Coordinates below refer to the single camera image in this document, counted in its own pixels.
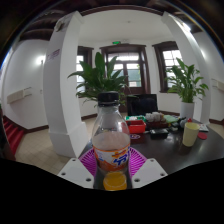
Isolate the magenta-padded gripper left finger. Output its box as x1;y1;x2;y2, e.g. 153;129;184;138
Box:
57;147;103;190

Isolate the black office chair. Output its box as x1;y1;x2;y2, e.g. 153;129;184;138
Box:
126;93;159;117

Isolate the tray of small jars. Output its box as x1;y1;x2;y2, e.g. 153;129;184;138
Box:
145;112;167;129

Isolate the green flat box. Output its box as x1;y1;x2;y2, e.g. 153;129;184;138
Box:
124;115;147;122

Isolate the leafy plant in white pot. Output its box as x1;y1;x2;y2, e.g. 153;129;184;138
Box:
67;51;129;104
165;57;210;120

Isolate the green folded cloth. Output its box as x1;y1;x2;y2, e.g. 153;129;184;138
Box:
163;114;180;124

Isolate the small black case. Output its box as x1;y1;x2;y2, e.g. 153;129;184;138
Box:
149;128;170;140

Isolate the pale yellow cup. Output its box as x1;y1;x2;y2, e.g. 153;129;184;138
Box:
182;122;200;148

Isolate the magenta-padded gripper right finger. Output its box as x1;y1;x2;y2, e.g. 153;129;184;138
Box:
127;147;169;190

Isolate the dark-framed window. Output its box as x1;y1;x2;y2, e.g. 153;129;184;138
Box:
76;45;94;94
152;40;183;93

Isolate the red carpeted staircase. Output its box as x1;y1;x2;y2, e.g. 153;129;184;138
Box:
2;116;26;156

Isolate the red plastic box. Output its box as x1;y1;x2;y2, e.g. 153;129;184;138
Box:
127;119;147;134

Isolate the dark wooden double door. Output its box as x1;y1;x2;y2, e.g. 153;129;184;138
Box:
99;44;152;113

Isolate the orange drink plastic bottle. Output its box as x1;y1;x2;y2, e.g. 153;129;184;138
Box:
91;90;132;192

